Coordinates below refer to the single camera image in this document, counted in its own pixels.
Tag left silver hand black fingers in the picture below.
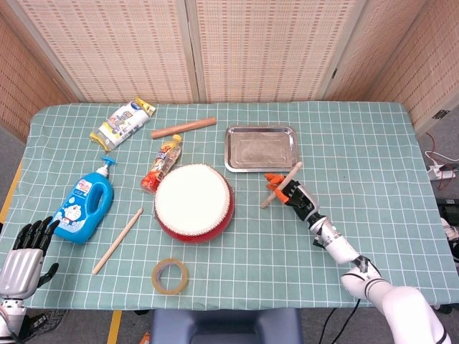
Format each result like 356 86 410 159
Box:
0 216 60 300

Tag right silver hand orange fingertips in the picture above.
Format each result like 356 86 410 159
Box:
264 172 320 220

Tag light wooden drumstick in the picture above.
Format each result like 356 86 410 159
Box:
260 161 304 209
91 207 144 275

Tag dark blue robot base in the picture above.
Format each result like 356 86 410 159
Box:
149 307 304 344

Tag stainless steel tray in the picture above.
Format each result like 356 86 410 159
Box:
224 124 299 173

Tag red drum white skin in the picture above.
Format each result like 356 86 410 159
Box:
153 163 236 244

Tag green checked tablecloth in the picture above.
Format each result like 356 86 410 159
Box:
0 101 459 311

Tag blue detergent pump bottle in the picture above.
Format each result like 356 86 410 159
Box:
49 156 117 246

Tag white power strip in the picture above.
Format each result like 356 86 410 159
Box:
426 163 455 181

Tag clear packing tape roll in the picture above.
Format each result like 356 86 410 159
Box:
151 257 189 296

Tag brown wooden rolling pin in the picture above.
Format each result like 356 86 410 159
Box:
151 117 218 140

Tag black device box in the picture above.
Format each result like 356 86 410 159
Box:
435 196 459 218

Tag drink bottle yellow cap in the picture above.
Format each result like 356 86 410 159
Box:
140 134 183 194

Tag white and black shoe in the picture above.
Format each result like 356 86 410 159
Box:
440 217 459 263

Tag bamboo folding screen panel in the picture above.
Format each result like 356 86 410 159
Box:
0 0 200 105
324 0 431 103
392 0 459 135
0 14 78 140
184 0 366 105

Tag white yellow snack package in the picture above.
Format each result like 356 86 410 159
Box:
89 97 157 152

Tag thick black cable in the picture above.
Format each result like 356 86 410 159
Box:
315 299 361 344

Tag thin red cable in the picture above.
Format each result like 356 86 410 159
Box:
425 132 441 163

